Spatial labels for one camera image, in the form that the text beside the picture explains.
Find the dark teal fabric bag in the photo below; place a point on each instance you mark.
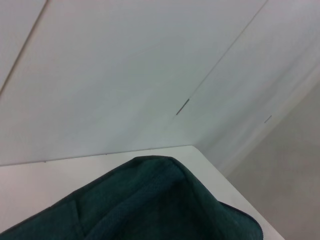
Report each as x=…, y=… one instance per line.
x=150, y=200

